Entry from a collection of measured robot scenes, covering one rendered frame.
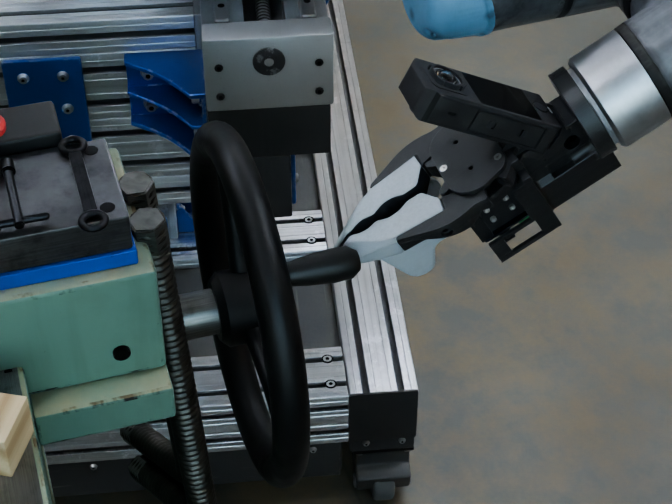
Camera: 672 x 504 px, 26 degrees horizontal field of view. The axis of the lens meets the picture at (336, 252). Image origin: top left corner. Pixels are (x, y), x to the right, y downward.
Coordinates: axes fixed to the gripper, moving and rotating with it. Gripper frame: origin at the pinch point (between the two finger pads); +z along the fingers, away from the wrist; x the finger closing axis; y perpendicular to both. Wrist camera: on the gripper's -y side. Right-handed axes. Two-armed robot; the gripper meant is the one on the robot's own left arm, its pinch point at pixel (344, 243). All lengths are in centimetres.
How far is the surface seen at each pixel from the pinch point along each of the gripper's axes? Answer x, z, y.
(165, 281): -2.5, 10.5, -8.9
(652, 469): 36, -4, 108
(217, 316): 3.1, 11.9, 2.2
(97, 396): -7.1, 18.2, -7.8
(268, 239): -2.1, 3.3, -6.5
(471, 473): 43, 18, 95
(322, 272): -3.3, 1.8, -2.1
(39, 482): -15.9, 20.7, -13.0
